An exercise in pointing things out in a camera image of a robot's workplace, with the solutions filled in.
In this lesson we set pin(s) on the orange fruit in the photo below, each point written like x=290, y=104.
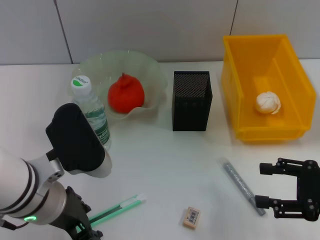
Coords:
x=125, y=95

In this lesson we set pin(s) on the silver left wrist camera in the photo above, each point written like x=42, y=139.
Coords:
x=75, y=140

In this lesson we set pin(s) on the yellow plastic bin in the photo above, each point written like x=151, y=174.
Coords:
x=275, y=62

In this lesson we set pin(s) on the black mesh pen holder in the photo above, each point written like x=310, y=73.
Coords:
x=192, y=112

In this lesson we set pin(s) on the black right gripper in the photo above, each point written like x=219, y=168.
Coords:
x=310, y=190

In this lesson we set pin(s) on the green glass fruit plate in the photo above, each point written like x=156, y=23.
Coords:
x=150, y=75

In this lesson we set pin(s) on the silver marker pen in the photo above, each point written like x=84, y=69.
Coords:
x=237, y=180

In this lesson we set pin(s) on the beige eraser with barcode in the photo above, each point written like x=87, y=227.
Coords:
x=192, y=217

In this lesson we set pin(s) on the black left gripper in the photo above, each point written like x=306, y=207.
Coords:
x=77, y=210

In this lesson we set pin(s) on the green utility knife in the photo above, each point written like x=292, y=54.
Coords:
x=125, y=203

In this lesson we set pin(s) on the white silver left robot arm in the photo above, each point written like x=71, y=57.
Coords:
x=15, y=180

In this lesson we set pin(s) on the water bottle with green label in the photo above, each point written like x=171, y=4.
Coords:
x=96, y=112

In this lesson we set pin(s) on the white paper ball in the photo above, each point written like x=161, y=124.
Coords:
x=266, y=102

